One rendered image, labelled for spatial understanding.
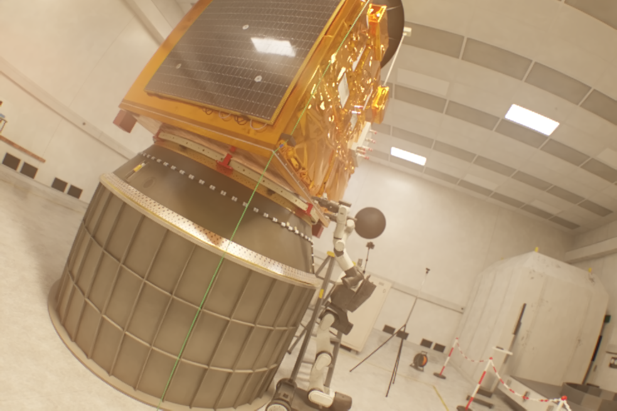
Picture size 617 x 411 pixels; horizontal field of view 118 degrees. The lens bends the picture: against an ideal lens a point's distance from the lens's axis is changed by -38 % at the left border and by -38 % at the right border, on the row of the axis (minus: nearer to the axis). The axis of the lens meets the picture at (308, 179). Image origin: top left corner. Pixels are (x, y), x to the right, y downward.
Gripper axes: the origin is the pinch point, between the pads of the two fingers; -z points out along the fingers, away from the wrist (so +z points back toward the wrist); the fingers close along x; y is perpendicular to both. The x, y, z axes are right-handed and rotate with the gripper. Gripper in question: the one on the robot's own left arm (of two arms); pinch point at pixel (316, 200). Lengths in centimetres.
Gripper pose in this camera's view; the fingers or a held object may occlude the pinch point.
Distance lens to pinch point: 229.0
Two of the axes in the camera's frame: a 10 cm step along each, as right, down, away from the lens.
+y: 4.1, -8.8, 2.4
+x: 2.3, 3.5, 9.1
